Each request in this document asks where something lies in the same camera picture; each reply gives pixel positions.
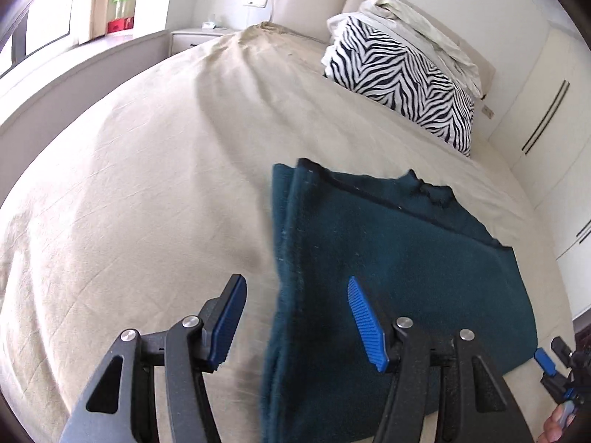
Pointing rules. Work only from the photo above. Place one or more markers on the white wall switch panel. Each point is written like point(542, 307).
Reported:
point(256, 2)

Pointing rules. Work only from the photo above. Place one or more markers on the person's right hand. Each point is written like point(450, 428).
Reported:
point(556, 429)

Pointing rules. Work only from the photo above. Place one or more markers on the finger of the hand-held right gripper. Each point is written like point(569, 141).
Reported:
point(545, 361)
point(561, 348)

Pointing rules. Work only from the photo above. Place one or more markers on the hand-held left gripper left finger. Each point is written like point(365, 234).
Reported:
point(226, 323)

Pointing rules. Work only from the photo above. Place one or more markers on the red box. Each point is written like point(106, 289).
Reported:
point(120, 25)

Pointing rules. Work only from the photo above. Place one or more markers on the zebra print pillow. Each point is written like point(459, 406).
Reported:
point(397, 74)

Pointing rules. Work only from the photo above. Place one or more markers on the small wall socket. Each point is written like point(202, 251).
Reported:
point(488, 111)

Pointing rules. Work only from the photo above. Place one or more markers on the white crumpled duvet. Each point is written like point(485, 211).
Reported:
point(415, 23)

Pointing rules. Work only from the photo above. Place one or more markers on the white wardrobe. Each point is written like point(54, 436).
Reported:
point(554, 184)

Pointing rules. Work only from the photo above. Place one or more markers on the teal knit sweater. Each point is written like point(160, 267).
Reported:
point(392, 249)

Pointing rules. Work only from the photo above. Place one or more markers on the beige bed sheet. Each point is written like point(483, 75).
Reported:
point(138, 194)

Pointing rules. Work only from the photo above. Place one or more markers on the window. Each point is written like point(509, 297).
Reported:
point(46, 18)

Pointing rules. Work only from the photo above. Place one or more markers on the beige curtain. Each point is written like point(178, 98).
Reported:
point(94, 0)

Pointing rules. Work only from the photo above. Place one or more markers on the white nightstand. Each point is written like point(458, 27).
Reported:
point(203, 39)

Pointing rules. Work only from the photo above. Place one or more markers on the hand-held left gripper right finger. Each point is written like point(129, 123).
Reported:
point(367, 327)

